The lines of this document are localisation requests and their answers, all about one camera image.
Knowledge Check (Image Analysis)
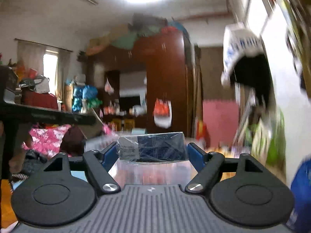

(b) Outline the dark blue box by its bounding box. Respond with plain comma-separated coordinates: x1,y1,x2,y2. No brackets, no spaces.
116,132,189,163

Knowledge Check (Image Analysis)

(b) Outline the clear plastic basket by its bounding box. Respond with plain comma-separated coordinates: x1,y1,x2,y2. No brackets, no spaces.
84,134,197,187

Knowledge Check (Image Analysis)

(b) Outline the pink foam mat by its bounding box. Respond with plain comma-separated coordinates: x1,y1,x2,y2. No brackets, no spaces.
202,100,239,147

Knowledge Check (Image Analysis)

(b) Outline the green white shopping bag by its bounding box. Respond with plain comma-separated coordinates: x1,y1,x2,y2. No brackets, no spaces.
244,108,286,170

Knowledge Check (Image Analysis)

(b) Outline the blue plastic bags pile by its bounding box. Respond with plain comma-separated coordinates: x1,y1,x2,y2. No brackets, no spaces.
72,85,102,113

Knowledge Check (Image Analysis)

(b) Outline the red white hanging bag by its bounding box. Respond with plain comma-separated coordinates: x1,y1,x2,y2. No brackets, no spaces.
153,99,172,129

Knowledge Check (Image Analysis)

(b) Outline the red cabinet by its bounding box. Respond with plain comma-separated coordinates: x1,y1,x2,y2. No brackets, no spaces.
22,90,58,110

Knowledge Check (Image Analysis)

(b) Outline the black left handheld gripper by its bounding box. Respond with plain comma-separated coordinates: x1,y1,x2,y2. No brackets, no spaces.
1,65,96,179

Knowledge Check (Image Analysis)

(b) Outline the white bag with blue letters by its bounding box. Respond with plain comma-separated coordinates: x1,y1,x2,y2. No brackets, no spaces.
221,23,264,87

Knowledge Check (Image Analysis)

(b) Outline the blue sleeve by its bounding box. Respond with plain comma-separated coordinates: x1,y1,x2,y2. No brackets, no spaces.
287,159,311,232

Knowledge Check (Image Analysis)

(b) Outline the dark wooden wardrobe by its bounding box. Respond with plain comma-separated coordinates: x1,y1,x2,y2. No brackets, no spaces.
86,30,193,136

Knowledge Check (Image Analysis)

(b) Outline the window curtain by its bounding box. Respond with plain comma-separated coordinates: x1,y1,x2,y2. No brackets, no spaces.
15,38,72,100

